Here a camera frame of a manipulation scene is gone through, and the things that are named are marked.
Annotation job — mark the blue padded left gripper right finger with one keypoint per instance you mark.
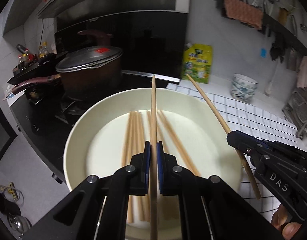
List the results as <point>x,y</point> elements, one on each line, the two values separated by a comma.
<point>160,166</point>

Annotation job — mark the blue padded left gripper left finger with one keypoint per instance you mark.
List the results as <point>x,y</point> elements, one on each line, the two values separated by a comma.
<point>145,167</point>

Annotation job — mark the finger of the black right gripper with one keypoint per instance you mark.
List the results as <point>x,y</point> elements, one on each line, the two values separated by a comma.
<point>242,142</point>

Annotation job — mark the wooden chopstick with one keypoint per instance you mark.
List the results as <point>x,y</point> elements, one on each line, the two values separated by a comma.
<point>153,164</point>
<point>126,158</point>
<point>181,149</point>
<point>136,150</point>
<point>227,129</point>

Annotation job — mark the person's right hand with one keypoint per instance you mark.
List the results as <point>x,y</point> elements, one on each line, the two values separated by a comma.
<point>279,221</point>

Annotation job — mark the stacked blue patterned bowls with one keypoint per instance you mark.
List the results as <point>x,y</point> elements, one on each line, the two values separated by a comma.
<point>243,88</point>

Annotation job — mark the white hanging ladle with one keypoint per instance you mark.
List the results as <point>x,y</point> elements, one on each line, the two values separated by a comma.
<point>268,88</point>

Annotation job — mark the metal steamer rack stand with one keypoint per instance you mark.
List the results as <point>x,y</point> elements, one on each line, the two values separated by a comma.
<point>295,111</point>

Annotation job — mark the pink hanging towel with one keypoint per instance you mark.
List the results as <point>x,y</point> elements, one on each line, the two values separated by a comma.
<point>302,74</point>

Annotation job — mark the dark red cooking pot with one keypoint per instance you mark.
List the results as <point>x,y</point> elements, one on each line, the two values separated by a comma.
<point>85,84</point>

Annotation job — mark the yellow green detergent refill pouch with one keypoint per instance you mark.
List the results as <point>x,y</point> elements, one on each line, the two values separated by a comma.
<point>197,61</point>

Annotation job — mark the black hanging cloth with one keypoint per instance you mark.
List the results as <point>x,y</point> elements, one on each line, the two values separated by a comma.
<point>278,48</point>

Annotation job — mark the grey metal pot lid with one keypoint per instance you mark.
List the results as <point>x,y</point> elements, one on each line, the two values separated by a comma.
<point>88,58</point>

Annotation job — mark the pink orange hanging cloth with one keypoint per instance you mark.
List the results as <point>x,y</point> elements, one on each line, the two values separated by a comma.
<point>243,12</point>

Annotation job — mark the keys on counter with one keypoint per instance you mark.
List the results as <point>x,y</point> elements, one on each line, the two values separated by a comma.
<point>10,200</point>

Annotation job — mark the condiment bottles group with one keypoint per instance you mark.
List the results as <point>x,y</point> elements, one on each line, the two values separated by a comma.
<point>27,58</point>

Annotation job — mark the blue wall hook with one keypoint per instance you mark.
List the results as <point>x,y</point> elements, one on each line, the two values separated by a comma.
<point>263,52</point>

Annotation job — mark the black wall rail shelf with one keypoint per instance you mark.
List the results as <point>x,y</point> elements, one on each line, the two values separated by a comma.
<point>275,26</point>

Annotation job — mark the dark frying pan red handle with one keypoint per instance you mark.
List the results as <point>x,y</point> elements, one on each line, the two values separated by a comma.
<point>43,71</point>

